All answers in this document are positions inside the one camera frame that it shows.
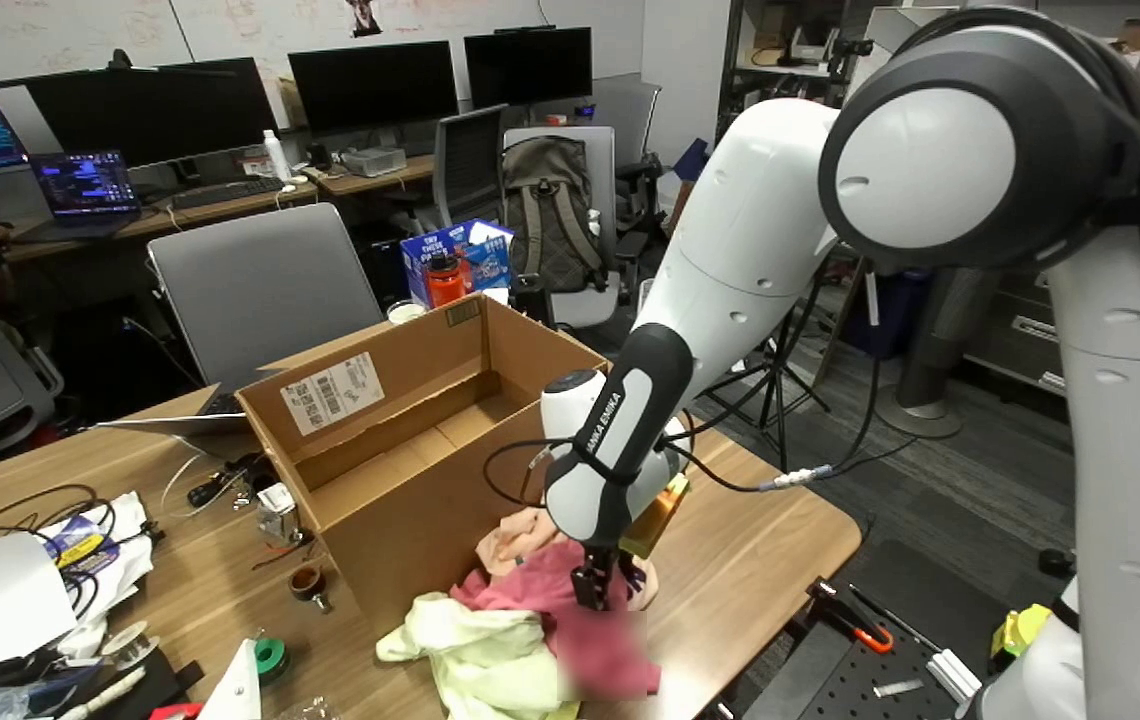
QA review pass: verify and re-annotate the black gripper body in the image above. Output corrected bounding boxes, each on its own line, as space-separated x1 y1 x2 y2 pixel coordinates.
574 534 647 582

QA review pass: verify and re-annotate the pink shirt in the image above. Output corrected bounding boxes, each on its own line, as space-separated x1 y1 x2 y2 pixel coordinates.
449 534 663 703

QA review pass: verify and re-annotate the peach printed shirt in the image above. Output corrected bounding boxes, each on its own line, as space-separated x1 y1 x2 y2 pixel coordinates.
473 500 663 621

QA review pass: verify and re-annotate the light green towel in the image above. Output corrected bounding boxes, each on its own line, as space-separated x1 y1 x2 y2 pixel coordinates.
373 586 588 720

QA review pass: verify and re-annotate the open cardboard box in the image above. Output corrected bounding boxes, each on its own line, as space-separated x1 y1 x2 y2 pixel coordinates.
235 292 617 621

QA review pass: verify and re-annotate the blue printed box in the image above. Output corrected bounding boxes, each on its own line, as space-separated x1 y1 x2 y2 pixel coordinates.
395 215 521 312

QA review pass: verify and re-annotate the black perforated board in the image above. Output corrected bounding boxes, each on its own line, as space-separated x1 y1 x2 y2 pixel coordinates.
732 614 1001 720

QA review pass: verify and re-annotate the black tripod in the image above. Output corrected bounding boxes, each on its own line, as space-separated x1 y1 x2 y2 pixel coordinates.
691 336 838 472

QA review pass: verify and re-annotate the orange black screwdriver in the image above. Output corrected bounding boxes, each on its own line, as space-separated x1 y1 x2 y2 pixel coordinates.
804 575 901 660

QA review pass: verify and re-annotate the small brown object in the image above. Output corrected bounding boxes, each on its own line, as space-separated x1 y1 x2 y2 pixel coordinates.
288 565 336 614

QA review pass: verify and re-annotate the green tape roll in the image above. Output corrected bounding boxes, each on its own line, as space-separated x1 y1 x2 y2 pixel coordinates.
247 630 291 681

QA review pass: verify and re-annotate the red bottle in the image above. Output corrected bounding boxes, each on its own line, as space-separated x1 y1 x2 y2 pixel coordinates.
418 251 476 312

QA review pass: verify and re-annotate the small white block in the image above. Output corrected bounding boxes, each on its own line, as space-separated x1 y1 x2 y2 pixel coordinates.
918 647 983 703

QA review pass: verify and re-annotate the olive grey backpack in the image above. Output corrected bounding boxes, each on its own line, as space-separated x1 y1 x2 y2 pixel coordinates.
501 135 617 297

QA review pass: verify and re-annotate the white triangular paper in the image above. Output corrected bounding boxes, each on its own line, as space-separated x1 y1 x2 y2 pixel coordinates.
195 635 262 720

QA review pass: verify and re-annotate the dark blue bin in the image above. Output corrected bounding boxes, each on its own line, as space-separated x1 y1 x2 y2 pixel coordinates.
852 269 930 361

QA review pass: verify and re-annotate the black hand tool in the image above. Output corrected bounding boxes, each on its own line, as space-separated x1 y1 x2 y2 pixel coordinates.
184 450 278 511

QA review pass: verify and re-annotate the yellow green object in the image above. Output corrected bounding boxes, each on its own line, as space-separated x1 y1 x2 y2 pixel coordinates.
989 598 1060 665

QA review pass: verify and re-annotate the dark grey chair back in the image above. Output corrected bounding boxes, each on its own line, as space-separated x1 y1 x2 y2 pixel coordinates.
431 99 513 231

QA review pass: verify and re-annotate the dark drawer cabinet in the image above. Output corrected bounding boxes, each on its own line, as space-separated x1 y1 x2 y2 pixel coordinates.
964 257 1093 403

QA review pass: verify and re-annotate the long wooden desk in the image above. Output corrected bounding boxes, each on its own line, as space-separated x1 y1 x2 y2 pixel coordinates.
0 156 438 269

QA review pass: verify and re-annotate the dark storage shelf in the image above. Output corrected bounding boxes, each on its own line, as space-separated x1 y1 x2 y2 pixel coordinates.
722 0 893 99

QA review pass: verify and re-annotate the wide black computer monitor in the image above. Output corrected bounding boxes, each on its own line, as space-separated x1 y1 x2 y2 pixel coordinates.
22 57 278 172

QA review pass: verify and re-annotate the open laptop with purple screen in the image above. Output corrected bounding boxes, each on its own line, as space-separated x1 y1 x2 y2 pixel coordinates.
26 149 149 242

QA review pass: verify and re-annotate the wrist camera with orange mount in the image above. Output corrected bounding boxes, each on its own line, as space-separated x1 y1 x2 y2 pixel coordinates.
619 468 699 558

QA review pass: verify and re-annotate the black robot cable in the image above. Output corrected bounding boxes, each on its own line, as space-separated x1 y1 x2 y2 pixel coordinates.
478 391 894 509

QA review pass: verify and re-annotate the grey pedestal stand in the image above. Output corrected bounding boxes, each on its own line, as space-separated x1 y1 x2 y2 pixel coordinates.
893 264 989 420

